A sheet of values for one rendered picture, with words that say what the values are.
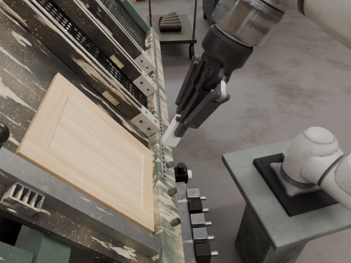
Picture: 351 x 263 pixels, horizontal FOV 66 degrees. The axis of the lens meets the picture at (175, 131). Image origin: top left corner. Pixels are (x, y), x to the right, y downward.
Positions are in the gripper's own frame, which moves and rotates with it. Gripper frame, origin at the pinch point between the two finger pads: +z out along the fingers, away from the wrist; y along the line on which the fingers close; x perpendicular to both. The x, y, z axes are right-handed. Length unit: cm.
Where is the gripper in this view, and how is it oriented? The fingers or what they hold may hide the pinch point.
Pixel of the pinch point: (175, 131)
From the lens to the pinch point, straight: 51.6
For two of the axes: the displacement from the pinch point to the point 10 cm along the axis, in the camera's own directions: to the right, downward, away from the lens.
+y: 2.3, 6.7, -7.1
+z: -4.4, 7.2, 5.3
